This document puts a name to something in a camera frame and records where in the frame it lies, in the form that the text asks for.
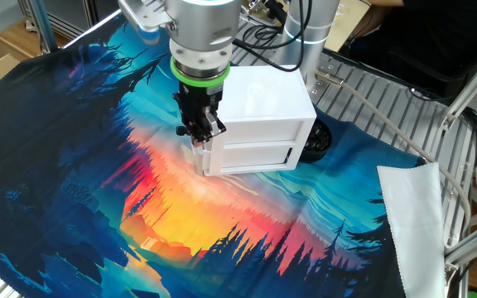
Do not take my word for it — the white drawer cabinet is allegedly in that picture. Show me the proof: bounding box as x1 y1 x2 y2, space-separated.
190 65 317 177

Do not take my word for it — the dark aluminium rack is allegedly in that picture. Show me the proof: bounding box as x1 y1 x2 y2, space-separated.
58 0 119 41

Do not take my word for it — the beige board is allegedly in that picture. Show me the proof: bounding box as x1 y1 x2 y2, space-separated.
325 0 374 53

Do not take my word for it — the grey cable with metal connector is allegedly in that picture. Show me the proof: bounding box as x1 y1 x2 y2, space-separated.
315 68 472 237

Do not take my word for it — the colourful forest landscape cloth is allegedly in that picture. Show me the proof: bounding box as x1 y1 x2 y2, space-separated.
0 11 426 298

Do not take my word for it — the white cloth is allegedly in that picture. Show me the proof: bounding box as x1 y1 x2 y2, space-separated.
377 162 446 298

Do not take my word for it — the green flange ring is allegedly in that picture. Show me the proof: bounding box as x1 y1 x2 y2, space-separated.
170 55 231 89

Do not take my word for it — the white drawer with black knob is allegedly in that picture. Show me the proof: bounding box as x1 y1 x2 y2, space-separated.
175 119 306 153

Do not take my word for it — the black round ring object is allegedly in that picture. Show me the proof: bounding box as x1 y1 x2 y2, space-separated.
300 118 334 164

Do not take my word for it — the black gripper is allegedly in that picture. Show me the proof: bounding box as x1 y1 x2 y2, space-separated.
172 80 228 148

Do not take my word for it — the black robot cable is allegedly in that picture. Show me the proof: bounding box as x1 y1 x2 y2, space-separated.
232 0 308 74

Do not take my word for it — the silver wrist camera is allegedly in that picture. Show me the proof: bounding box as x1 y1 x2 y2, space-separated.
117 0 171 46

